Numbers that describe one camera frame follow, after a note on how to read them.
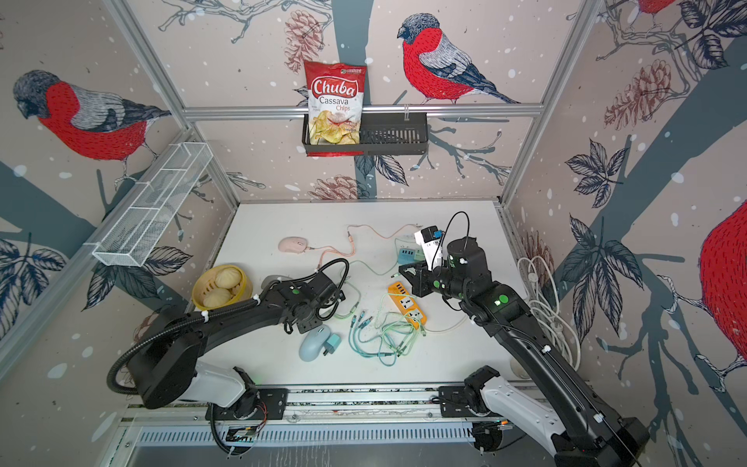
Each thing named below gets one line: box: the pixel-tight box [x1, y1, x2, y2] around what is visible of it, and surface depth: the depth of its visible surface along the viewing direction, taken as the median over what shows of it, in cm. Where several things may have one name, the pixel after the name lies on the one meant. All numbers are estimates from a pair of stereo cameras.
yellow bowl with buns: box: [192, 264, 253, 311], surface depth 94 cm
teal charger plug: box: [322, 333, 342, 357], surface depth 83 cm
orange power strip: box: [388, 281, 428, 330], surface depth 90 cm
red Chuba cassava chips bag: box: [307, 151, 365, 158], surface depth 92 cm
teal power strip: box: [397, 248, 416, 265], surface depth 103 cm
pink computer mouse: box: [278, 235, 310, 255], surface depth 107 cm
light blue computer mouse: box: [298, 323, 331, 363], surface depth 83 cm
